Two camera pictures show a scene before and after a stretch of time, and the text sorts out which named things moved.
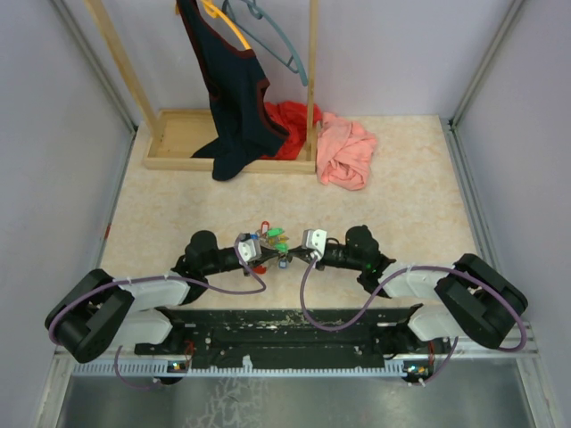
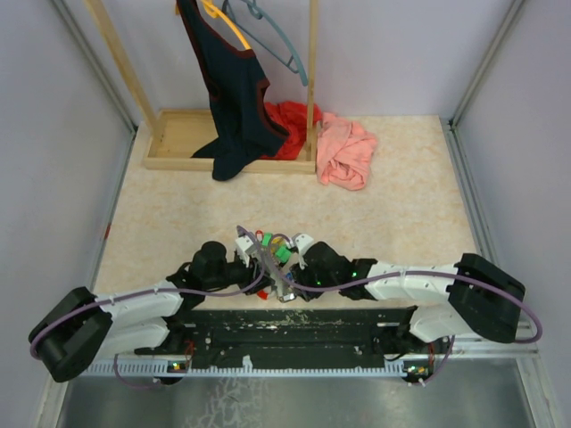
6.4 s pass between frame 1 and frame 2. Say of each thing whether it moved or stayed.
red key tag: moved
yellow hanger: stayed
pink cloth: stayed
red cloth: stayed
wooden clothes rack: stayed
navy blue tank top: stayed
